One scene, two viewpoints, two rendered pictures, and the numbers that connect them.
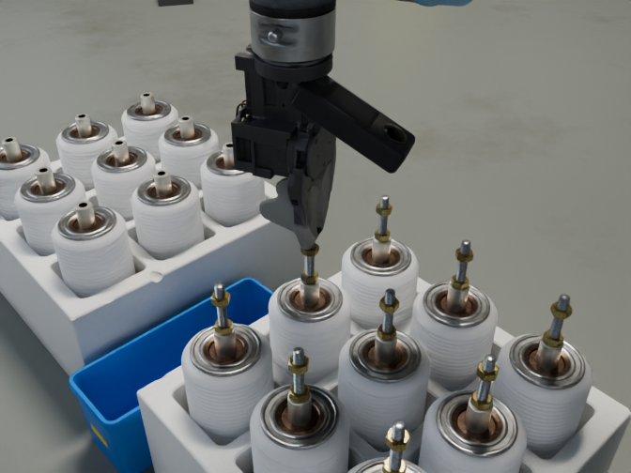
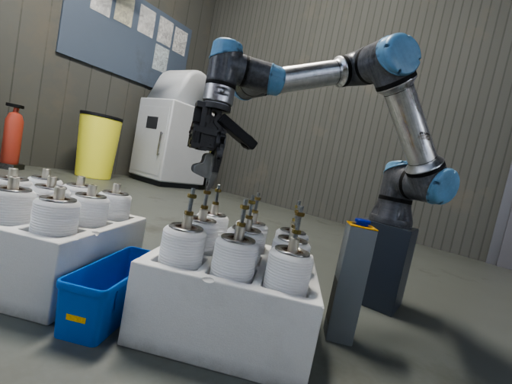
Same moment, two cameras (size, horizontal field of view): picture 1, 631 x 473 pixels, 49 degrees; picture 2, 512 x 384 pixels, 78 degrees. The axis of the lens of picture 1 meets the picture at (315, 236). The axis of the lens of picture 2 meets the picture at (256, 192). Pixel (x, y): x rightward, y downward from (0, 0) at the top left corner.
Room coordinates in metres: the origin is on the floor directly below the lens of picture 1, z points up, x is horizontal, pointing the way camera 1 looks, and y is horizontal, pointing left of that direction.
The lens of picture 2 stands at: (-0.09, 0.45, 0.41)
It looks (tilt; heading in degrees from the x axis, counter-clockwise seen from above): 5 degrees down; 318
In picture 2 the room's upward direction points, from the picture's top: 11 degrees clockwise
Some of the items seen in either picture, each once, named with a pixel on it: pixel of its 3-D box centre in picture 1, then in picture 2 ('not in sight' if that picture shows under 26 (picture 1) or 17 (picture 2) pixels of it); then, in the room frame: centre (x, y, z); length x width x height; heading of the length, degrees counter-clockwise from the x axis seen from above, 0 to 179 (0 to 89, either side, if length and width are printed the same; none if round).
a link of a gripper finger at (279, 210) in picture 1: (286, 215); (205, 171); (0.58, 0.03, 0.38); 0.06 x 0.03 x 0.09; 68
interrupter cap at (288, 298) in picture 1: (310, 299); (202, 219); (0.59, 0.01, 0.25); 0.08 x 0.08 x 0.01
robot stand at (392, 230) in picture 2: not in sight; (380, 262); (0.45, -0.71, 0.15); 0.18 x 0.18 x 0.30; 14
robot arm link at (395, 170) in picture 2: not in sight; (401, 179); (0.44, -0.71, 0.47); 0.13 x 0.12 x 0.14; 158
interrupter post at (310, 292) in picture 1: (309, 290); (203, 215); (0.59, 0.01, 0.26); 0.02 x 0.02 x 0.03
